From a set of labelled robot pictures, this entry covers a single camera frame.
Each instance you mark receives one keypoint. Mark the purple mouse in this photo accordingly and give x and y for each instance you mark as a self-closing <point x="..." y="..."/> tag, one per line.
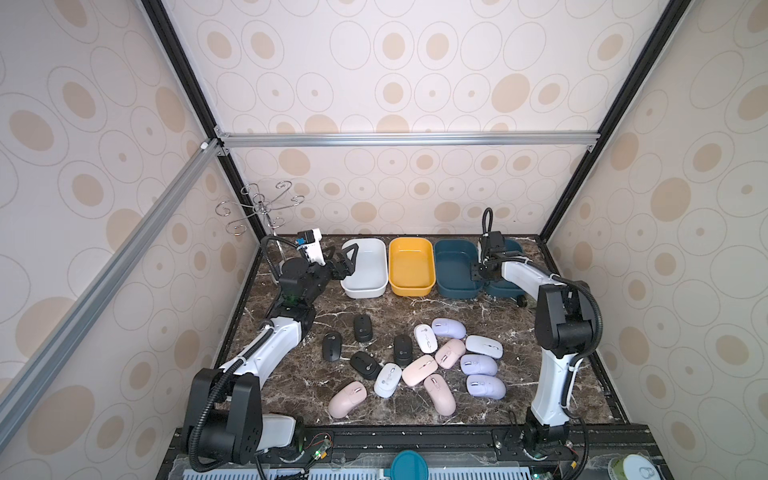
<point x="485" y="386"/>
<point x="448" y="328"/>
<point x="477" y="364"/>

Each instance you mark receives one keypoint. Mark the pink mouse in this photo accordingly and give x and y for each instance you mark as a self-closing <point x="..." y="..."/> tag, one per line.
<point x="419" y="370"/>
<point x="450" y="353"/>
<point x="440" y="394"/>
<point x="347" y="399"/>

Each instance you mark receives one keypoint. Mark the pink mouse upper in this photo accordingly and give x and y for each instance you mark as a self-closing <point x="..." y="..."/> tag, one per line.
<point x="450" y="353"/>

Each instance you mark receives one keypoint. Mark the horizontal aluminium frame bar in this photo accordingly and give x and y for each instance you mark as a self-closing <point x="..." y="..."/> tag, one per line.
<point x="421" y="139"/>

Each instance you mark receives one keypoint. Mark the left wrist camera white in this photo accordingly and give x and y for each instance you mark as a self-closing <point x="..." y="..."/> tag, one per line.
<point x="309" y="245"/>

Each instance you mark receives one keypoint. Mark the purple mouse lower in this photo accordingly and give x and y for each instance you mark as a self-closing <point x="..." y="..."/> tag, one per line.
<point x="485" y="386"/>

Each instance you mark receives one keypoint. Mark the black mouse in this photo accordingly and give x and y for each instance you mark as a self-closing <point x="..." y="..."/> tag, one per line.
<point x="365" y="365"/>
<point x="363" y="328"/>
<point x="332" y="345"/>
<point x="402" y="350"/>

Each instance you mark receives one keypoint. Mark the right teal storage box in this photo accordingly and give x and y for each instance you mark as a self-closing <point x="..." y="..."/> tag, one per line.
<point x="503" y="288"/>

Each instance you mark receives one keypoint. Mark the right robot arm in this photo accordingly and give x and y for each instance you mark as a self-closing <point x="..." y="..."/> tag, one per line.
<point x="568" y="327"/>

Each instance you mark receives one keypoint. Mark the pink mouse lower left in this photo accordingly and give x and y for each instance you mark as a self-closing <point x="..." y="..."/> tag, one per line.
<point x="347" y="399"/>

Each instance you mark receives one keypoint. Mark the white mouse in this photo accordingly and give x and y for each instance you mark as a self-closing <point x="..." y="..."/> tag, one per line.
<point x="484" y="346"/>
<point x="426" y="338"/>
<point x="387" y="380"/>

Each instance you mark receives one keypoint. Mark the pink mouse middle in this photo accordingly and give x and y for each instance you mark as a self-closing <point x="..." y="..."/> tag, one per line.
<point x="419" y="370"/>

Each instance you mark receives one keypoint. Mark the white storage box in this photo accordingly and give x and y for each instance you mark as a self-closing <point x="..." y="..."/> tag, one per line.
<point x="371" y="274"/>

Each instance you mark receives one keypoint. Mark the yellow storage box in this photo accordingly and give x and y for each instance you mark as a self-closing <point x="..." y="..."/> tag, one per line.
<point x="412" y="270"/>

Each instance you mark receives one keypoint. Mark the purple mouse upper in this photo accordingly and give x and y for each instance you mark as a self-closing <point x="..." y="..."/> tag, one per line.
<point x="448" y="328"/>

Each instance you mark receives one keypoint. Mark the left teal storage box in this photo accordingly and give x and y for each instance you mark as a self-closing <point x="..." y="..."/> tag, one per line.
<point x="453" y="263"/>

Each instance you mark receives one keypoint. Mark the purple mouse middle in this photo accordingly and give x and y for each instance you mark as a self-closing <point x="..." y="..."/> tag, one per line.
<point x="477" y="364"/>

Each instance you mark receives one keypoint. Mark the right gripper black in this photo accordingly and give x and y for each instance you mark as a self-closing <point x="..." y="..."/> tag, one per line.
<point x="483" y="267"/>

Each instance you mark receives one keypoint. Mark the left diagonal aluminium bar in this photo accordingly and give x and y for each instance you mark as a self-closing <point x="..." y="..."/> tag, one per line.
<point x="44" y="366"/>

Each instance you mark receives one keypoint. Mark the teal round lid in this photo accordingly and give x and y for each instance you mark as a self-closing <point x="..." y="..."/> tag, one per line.
<point x="408" y="465"/>

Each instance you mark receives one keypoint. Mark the teal storage box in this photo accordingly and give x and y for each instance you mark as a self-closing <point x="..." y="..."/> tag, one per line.
<point x="503" y="288"/>
<point x="453" y="263"/>

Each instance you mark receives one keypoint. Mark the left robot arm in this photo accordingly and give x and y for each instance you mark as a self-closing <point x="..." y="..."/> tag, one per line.
<point x="224" y="421"/>

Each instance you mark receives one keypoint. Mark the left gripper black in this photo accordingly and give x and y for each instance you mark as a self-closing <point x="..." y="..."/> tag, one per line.
<point x="347" y="269"/>

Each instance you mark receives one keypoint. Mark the pink mouse lower right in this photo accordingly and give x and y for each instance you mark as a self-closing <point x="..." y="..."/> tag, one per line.
<point x="440" y="394"/>

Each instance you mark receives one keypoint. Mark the metal wire hook stand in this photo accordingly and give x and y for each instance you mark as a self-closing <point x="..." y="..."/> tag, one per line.
<point x="260" y="208"/>

